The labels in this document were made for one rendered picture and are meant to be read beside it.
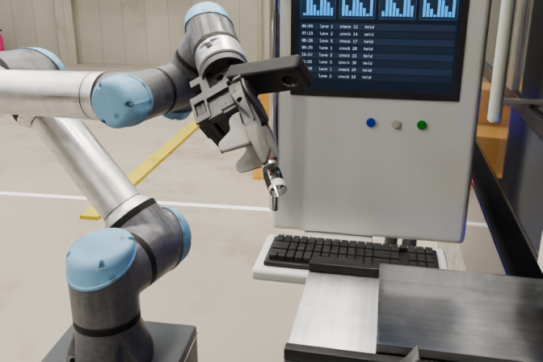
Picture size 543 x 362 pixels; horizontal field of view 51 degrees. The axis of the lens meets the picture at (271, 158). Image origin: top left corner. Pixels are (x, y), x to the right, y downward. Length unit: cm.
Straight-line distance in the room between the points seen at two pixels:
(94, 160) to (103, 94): 31
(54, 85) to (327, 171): 76
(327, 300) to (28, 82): 64
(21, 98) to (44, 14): 976
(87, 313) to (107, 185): 24
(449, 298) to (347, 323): 21
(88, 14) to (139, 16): 90
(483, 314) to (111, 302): 64
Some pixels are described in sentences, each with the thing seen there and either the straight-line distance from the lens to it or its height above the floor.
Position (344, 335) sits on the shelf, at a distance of 100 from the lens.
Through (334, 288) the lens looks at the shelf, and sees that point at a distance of 112.
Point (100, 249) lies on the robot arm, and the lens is 100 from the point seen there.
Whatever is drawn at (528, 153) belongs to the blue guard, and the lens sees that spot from 117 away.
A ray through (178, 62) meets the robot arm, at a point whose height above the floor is 132.
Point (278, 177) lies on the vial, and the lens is 67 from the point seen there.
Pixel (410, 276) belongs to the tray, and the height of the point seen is 89.
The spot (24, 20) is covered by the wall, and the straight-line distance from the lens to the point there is 1094.
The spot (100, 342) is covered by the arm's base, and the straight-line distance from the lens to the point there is 104.
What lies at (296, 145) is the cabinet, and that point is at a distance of 144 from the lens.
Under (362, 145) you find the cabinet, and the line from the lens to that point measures 143.
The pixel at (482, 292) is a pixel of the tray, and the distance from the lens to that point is 117.
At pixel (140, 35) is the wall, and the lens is 1003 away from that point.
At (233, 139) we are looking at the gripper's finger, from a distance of 71.
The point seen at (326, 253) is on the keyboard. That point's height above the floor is 83.
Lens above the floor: 145
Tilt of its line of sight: 18 degrees down
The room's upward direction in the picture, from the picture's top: straight up
